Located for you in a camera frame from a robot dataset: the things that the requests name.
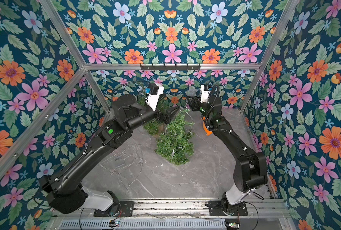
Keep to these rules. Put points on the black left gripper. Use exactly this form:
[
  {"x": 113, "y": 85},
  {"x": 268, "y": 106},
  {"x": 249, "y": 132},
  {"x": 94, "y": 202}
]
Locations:
[{"x": 162, "y": 118}]

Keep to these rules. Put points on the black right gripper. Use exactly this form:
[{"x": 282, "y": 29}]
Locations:
[{"x": 204, "y": 115}]

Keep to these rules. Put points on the clear battery box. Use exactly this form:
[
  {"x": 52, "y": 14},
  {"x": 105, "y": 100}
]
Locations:
[{"x": 192, "y": 92}]

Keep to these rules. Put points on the green christmas tree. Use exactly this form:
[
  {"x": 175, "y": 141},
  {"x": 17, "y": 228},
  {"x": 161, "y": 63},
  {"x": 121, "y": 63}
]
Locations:
[
  {"x": 174, "y": 143},
  {"x": 154, "y": 128}
]

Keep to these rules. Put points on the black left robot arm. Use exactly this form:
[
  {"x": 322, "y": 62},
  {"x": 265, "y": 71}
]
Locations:
[{"x": 66, "y": 194}]

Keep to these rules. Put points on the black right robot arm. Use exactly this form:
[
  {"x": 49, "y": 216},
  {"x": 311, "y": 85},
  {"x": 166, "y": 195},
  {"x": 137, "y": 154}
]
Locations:
[{"x": 250, "y": 172}]

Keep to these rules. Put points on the orange plush toy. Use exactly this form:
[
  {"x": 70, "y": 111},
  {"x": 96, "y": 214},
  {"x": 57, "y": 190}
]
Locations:
[{"x": 208, "y": 132}]

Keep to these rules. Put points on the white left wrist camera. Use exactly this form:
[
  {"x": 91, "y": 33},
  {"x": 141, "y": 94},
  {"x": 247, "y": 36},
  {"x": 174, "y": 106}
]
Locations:
[{"x": 153, "y": 92}]

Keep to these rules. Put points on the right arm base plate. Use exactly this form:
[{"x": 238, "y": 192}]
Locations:
[{"x": 223, "y": 208}]

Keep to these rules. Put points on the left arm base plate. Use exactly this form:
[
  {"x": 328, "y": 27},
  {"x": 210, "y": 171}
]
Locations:
[{"x": 118, "y": 209}]

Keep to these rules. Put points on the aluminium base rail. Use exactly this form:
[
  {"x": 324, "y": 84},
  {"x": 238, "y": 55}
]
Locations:
[{"x": 201, "y": 208}]

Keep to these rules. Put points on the aluminium frame struts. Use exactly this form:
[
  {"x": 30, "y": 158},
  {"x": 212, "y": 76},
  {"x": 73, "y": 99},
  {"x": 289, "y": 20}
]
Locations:
[{"x": 122, "y": 34}]

